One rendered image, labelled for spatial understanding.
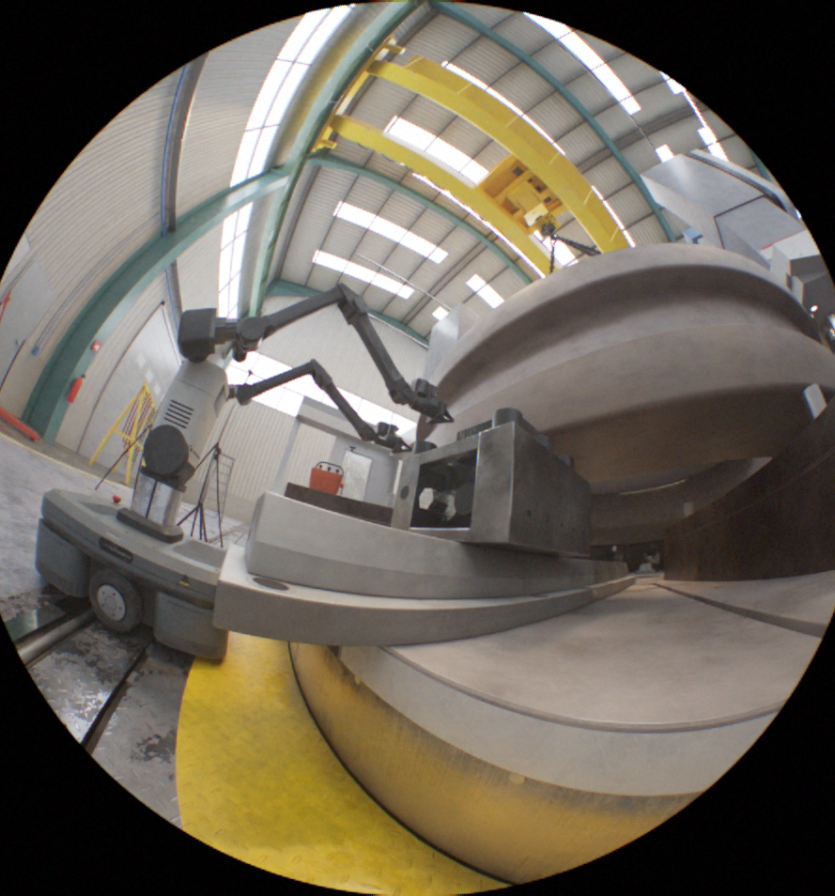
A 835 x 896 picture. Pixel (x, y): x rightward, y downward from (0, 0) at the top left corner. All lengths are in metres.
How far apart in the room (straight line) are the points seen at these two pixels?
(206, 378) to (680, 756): 1.11
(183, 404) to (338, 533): 0.70
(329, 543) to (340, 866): 0.46
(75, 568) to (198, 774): 0.56
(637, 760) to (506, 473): 0.42
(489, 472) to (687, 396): 0.65
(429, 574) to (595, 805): 0.38
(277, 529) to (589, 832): 0.47
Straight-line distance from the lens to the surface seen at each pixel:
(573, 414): 0.90
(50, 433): 6.60
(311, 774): 0.56
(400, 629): 0.34
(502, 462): 0.47
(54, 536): 0.91
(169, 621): 0.77
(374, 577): 0.37
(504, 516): 0.44
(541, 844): 0.39
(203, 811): 0.49
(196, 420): 0.91
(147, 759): 0.55
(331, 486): 1.62
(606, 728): 0.24
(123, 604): 0.81
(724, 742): 0.27
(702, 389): 0.93
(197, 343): 0.84
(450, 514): 0.62
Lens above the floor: 0.42
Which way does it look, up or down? 23 degrees up
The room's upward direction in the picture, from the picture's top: 10 degrees clockwise
